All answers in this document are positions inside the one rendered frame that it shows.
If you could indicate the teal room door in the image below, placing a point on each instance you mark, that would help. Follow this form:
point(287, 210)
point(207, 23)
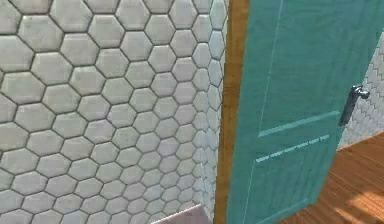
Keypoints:
point(293, 100)

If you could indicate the wooden door frame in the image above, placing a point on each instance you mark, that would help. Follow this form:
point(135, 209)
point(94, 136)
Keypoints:
point(231, 100)

